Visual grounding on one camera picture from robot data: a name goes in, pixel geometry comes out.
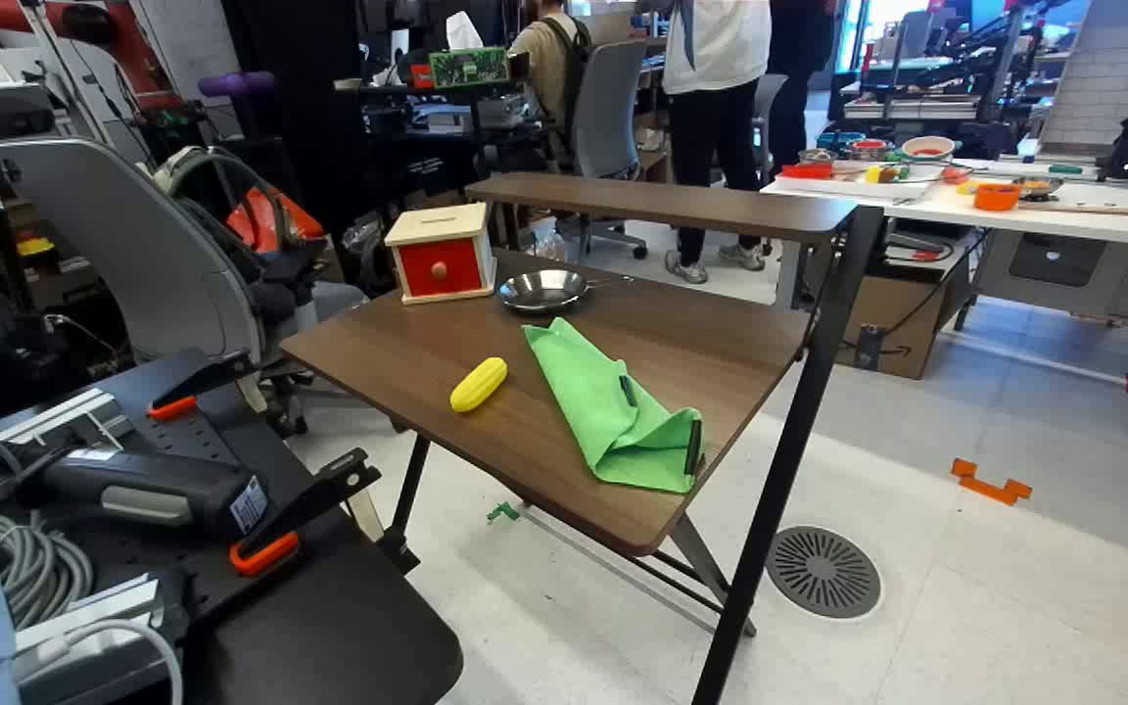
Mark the brown desk with shelf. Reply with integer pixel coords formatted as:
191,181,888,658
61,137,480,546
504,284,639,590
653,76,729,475
280,170,888,705

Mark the black handheld device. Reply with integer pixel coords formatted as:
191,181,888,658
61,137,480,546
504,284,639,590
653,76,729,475
34,445,271,542

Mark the white cable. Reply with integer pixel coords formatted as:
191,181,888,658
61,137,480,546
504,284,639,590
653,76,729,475
14,608,187,705

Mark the green cloth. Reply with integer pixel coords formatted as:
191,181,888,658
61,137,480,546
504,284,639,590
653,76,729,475
519,315,708,499

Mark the orange container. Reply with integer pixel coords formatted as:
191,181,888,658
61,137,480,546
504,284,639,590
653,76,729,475
973,181,1028,217

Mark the person in white shirt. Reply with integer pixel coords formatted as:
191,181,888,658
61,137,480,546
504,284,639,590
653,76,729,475
659,0,780,290

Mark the grey cable bundle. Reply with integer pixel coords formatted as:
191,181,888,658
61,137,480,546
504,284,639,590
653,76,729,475
0,504,97,634

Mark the red tray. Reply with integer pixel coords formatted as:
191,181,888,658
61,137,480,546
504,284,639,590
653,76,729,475
776,157,843,183

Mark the orange and black backpack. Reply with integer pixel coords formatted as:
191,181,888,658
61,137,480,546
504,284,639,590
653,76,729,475
221,181,328,258

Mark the orange floor marker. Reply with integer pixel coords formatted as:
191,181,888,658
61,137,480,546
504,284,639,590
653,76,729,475
947,456,1040,508

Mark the yellow oblong toy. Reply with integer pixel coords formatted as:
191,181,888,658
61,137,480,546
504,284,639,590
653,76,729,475
446,352,514,419

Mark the black base platform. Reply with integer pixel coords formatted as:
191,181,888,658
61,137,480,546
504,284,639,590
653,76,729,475
92,348,468,705

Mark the white work table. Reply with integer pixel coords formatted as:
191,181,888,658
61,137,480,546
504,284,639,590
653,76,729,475
759,154,1128,338

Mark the green box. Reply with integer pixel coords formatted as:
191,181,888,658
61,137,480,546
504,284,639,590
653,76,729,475
427,44,514,94

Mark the metal bowl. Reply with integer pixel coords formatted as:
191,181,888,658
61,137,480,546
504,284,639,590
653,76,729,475
495,264,595,318

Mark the red wooden box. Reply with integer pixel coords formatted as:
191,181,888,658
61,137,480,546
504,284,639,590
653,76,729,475
382,201,503,308

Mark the seated person with backpack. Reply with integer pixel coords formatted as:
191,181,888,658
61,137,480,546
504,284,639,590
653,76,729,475
504,0,595,137

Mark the grey office chair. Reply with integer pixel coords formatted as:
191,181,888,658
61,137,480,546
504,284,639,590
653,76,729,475
568,36,653,264

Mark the round floor drain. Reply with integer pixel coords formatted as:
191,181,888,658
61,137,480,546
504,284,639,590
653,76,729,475
763,521,888,625

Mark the black clamp orange handle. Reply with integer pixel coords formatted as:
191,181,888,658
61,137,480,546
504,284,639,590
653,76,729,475
225,445,387,585
144,348,263,425

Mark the cardboard box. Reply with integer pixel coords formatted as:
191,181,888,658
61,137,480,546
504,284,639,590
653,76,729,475
835,269,947,385

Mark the white bowl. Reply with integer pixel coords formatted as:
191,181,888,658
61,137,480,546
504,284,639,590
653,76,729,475
900,132,964,164

